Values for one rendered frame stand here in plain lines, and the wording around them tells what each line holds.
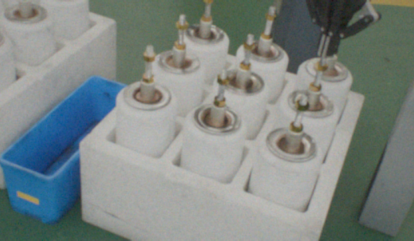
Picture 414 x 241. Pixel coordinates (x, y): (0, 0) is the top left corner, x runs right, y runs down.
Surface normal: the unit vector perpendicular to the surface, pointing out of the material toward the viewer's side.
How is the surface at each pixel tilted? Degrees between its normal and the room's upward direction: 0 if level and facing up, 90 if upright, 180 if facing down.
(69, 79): 90
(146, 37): 0
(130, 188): 90
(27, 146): 88
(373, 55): 0
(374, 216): 90
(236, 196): 0
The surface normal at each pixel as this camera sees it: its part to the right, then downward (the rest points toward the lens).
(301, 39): 0.04, 0.61
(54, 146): 0.92, 0.28
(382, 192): -0.39, 0.53
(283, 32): -0.67, 0.40
